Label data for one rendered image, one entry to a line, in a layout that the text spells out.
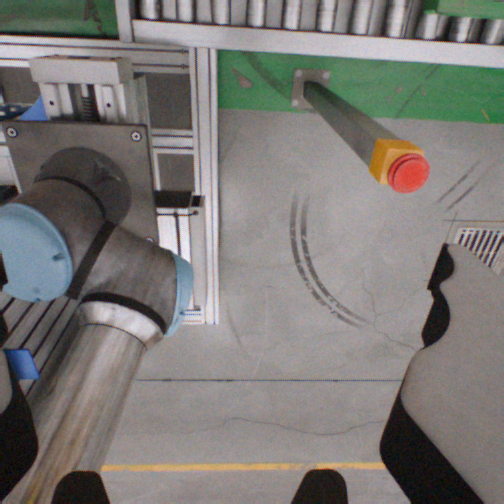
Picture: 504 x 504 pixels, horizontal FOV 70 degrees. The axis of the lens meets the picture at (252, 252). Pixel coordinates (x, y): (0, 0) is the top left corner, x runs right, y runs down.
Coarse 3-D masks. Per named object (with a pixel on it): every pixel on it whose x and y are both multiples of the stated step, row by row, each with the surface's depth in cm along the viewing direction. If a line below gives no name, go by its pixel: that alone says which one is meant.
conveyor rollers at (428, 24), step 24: (144, 0) 88; (192, 0) 89; (216, 0) 88; (264, 0) 89; (288, 0) 89; (336, 0) 89; (360, 0) 89; (408, 0) 90; (264, 24) 92; (288, 24) 91; (360, 24) 92; (384, 24) 94; (432, 24) 92; (456, 24) 93
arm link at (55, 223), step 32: (32, 192) 46; (64, 192) 48; (0, 224) 40; (32, 224) 41; (64, 224) 44; (96, 224) 47; (32, 256) 42; (64, 256) 42; (96, 256) 45; (32, 288) 44; (64, 288) 44
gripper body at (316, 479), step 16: (64, 480) 5; (80, 480) 5; (96, 480) 5; (304, 480) 5; (320, 480) 5; (336, 480) 5; (64, 496) 4; (80, 496) 4; (96, 496) 4; (304, 496) 4; (320, 496) 4; (336, 496) 4
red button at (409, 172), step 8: (400, 160) 61; (408, 160) 60; (416, 160) 60; (424, 160) 61; (392, 168) 61; (400, 168) 61; (408, 168) 61; (416, 168) 61; (424, 168) 61; (392, 176) 62; (400, 176) 62; (408, 176) 62; (416, 176) 62; (424, 176) 62; (392, 184) 63; (400, 184) 62; (408, 184) 62; (416, 184) 62; (400, 192) 64; (408, 192) 64
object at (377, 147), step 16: (304, 80) 148; (304, 96) 146; (320, 96) 118; (336, 96) 116; (320, 112) 117; (336, 112) 98; (352, 112) 93; (336, 128) 98; (352, 128) 84; (368, 128) 78; (384, 128) 79; (352, 144) 84; (368, 144) 74; (384, 144) 66; (400, 144) 66; (368, 160) 73; (384, 160) 65; (384, 176) 66
